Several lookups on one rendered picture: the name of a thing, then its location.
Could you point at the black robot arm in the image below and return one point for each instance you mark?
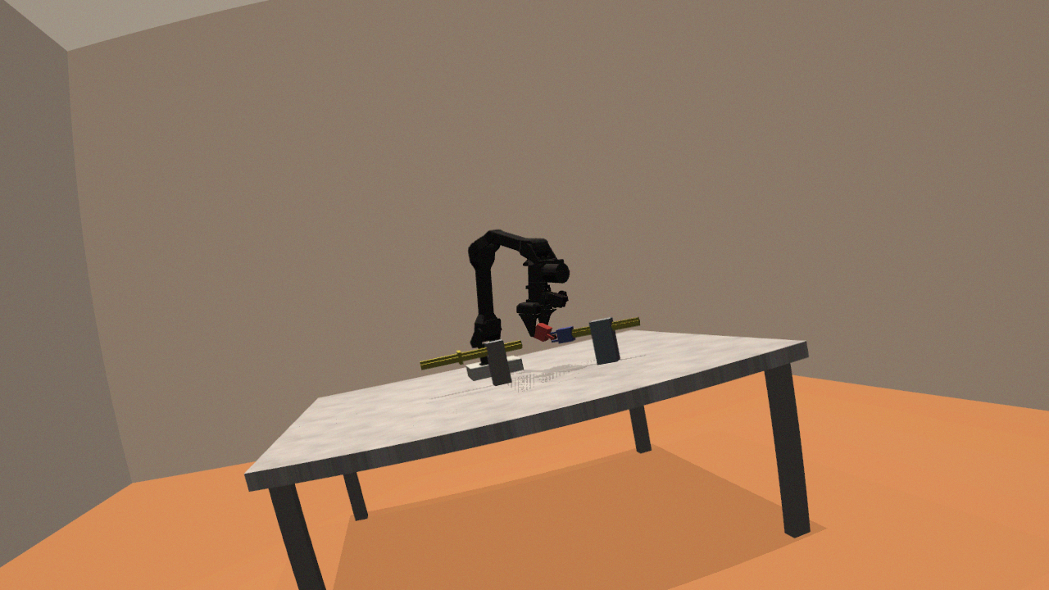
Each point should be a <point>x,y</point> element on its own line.
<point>543,266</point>

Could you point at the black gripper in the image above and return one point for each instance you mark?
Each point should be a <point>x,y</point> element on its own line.
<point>532,309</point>

